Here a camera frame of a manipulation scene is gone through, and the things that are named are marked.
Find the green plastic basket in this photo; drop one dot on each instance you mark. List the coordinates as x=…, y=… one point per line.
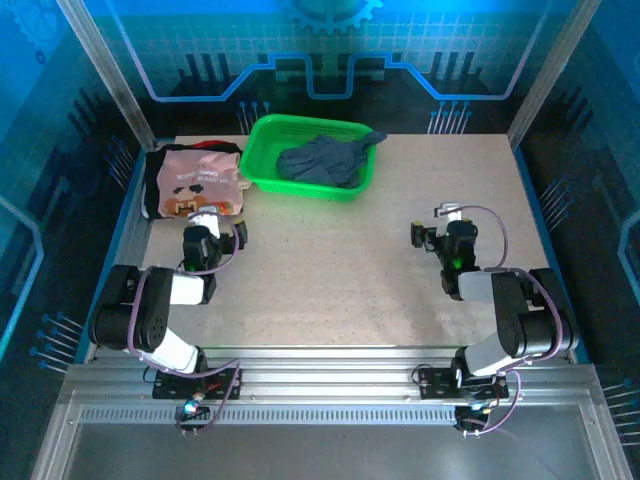
x=265, y=145

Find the blue-grey t-shirt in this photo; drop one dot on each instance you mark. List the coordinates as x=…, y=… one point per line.
x=320, y=160

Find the orange and white object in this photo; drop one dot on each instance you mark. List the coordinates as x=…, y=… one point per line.
x=200, y=172

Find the pink printed folded shirt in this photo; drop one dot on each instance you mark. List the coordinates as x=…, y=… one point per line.
x=151, y=185

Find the red t-shirt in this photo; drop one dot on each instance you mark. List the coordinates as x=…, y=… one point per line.
x=205, y=145

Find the small circuit board with LED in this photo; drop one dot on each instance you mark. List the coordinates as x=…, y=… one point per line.
x=192, y=410
x=472, y=412

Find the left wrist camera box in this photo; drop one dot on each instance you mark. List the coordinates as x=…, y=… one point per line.
x=212, y=226

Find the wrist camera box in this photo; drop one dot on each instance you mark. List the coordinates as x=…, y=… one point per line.
x=447, y=210
x=212, y=226

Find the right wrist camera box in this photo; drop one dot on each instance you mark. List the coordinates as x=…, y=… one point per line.
x=447, y=210

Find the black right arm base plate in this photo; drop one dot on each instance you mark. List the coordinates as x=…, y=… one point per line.
x=435, y=385

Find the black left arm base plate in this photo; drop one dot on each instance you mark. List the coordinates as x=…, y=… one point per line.
x=170, y=387

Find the aluminium rail frame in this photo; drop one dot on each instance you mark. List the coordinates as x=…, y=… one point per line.
x=325, y=380

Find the aluminium corner post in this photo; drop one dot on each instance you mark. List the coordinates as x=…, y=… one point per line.
x=110, y=75
x=550, y=75

